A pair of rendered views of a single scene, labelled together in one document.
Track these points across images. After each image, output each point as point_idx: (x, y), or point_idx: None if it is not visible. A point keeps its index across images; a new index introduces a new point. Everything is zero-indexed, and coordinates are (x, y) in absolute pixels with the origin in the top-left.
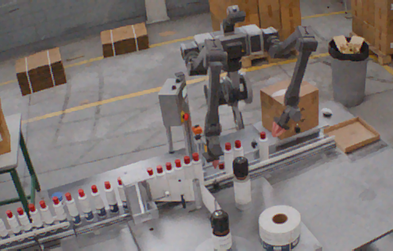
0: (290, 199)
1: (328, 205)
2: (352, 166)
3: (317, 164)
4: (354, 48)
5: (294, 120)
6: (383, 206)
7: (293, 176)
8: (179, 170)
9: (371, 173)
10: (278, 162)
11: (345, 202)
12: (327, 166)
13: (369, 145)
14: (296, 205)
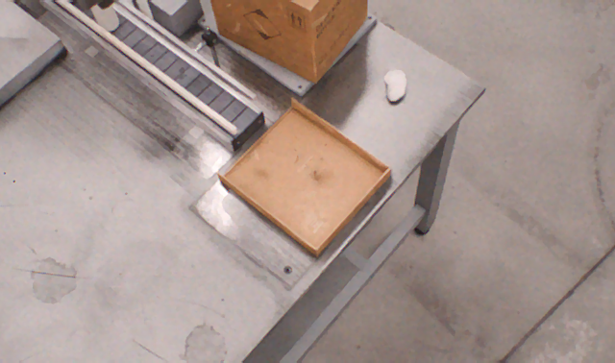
0: (17, 119)
1: (6, 199)
2: (165, 211)
3: (155, 131)
4: None
5: (77, 0)
6: (12, 330)
7: (99, 97)
8: None
9: (144, 270)
10: (115, 49)
11: (17, 234)
12: (154, 155)
13: (272, 234)
14: None
